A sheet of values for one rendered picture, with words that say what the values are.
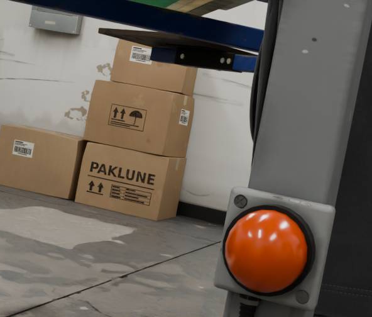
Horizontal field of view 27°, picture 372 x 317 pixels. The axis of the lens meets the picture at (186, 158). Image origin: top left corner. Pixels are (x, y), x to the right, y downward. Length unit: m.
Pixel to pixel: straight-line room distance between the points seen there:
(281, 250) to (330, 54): 0.10
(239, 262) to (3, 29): 5.94
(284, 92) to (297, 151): 0.03
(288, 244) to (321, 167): 0.05
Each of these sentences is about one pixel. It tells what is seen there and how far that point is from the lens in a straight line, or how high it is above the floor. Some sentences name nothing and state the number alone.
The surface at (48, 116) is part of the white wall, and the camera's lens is 6.00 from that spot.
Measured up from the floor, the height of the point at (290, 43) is 0.75.
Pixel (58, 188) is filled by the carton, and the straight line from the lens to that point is 5.42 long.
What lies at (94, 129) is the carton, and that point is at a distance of 5.32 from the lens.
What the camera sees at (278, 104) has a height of 0.72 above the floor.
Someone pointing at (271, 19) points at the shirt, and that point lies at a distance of 0.69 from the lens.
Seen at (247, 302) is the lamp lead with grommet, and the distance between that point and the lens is 0.38.
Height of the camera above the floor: 0.70
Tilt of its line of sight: 3 degrees down
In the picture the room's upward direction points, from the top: 11 degrees clockwise
